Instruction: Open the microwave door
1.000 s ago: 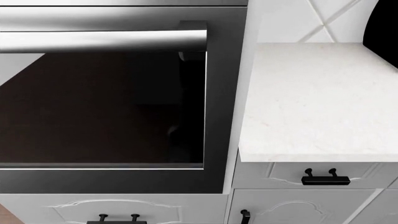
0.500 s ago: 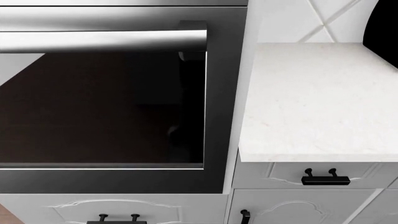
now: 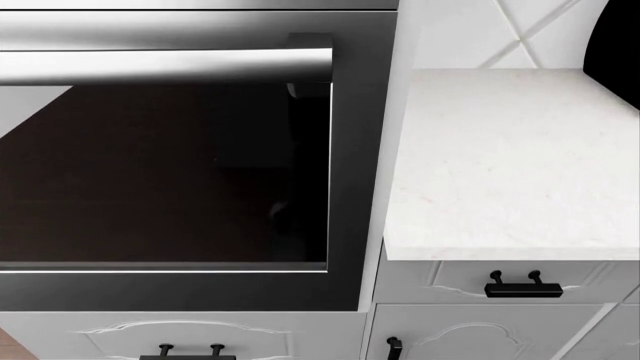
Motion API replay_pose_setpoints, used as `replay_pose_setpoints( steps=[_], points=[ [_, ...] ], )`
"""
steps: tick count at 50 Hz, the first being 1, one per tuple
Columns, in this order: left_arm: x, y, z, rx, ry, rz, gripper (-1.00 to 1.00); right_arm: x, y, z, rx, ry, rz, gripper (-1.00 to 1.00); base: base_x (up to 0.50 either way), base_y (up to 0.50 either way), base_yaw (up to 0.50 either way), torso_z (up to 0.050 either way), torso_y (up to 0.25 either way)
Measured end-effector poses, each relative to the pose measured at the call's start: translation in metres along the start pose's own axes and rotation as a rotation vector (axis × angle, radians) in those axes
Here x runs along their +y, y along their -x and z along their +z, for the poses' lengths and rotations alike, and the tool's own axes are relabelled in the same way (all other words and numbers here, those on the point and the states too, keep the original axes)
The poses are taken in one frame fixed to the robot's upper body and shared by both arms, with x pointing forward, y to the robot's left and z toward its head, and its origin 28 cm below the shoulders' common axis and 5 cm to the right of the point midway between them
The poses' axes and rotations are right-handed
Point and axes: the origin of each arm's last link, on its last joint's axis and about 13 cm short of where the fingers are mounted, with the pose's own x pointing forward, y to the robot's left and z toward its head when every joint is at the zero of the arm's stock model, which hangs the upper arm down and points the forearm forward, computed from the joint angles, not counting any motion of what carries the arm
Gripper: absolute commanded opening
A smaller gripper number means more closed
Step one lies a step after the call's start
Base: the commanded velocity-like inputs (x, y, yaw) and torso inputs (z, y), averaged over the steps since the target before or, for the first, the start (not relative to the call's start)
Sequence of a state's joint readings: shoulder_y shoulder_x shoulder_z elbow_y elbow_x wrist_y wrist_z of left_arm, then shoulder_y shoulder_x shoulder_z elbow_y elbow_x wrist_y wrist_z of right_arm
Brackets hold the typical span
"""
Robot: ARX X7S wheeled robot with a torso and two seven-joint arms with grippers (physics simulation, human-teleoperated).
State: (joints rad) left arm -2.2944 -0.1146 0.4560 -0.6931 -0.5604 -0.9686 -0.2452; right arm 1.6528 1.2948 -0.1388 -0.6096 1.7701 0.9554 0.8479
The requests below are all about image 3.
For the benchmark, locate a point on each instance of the black round object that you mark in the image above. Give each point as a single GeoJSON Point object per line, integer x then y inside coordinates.
{"type": "Point", "coordinates": [617, 45]}

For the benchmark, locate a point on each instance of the stainless steel built-in oven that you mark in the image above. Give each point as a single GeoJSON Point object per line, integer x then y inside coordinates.
{"type": "Point", "coordinates": [165, 180]}

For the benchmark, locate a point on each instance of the white narrow drawer front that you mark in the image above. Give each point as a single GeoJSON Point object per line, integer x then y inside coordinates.
{"type": "Point", "coordinates": [450, 279]}

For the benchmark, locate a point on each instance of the white cabinet door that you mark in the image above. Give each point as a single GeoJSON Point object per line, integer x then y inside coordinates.
{"type": "Point", "coordinates": [500, 333]}

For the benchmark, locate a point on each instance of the white drawer under oven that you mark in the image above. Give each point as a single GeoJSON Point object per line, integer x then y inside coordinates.
{"type": "Point", "coordinates": [60, 335]}

